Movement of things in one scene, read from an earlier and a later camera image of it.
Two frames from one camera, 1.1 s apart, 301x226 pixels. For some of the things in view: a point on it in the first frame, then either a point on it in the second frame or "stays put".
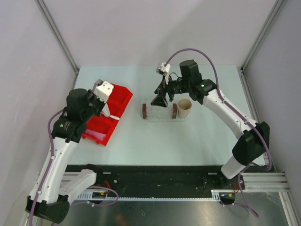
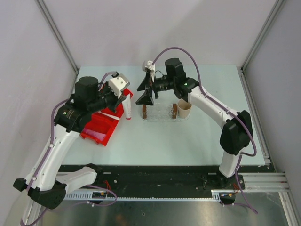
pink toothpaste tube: x=100 y=136 stays put
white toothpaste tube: x=106 y=110 → x=127 y=106
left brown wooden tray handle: x=144 y=110 stays put
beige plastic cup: x=184 y=108 stays put
